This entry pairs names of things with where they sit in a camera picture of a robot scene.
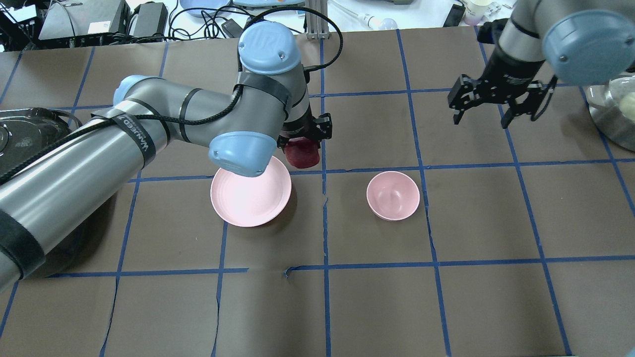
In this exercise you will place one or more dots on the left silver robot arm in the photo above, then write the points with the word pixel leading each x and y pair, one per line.
pixel 44 198

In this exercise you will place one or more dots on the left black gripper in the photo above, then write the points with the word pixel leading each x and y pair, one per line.
pixel 303 129

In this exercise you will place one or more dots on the steel pot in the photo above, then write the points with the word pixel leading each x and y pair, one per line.
pixel 612 109

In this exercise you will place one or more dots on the white cup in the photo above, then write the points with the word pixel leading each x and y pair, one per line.
pixel 475 10

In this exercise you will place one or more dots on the aluminium frame post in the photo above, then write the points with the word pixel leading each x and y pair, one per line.
pixel 316 27

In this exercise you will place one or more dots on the black power adapter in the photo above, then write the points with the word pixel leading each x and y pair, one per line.
pixel 232 29

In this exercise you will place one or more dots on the black computer box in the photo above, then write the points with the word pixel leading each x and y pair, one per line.
pixel 84 19

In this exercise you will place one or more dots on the black power brick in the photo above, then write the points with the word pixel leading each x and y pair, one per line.
pixel 148 20

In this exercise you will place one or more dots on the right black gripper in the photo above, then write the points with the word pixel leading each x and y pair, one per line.
pixel 507 73

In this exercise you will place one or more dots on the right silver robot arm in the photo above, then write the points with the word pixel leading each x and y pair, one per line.
pixel 579 42

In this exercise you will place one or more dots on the dark grey rice cooker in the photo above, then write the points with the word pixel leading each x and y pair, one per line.
pixel 26 132

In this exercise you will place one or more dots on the red apple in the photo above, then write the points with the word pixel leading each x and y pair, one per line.
pixel 302 153

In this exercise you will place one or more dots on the pink plate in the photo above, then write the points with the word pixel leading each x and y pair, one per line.
pixel 251 201

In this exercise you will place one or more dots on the pink bowl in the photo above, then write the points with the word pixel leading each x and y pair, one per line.
pixel 393 196

